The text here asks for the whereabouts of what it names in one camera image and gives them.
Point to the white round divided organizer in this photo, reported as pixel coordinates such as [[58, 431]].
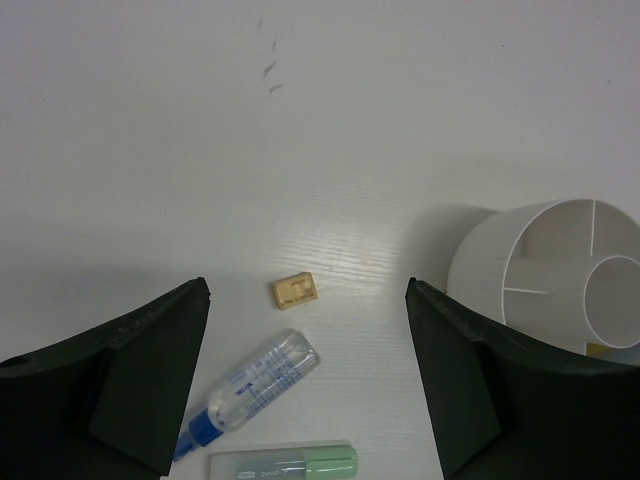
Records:
[[565, 272]]

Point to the clear blue glue bottle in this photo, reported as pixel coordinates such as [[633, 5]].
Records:
[[247, 389]]

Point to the small yellow eraser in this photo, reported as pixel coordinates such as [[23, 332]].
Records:
[[294, 290]]

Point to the yellow highlighter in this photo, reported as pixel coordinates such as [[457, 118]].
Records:
[[596, 350]]

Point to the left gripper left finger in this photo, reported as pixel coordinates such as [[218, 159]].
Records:
[[107, 403]]

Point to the green highlighter left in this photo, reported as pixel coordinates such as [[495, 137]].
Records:
[[337, 461]]

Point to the blue highlighter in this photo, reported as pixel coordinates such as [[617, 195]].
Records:
[[629, 356]]

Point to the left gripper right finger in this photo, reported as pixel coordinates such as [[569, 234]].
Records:
[[504, 405]]

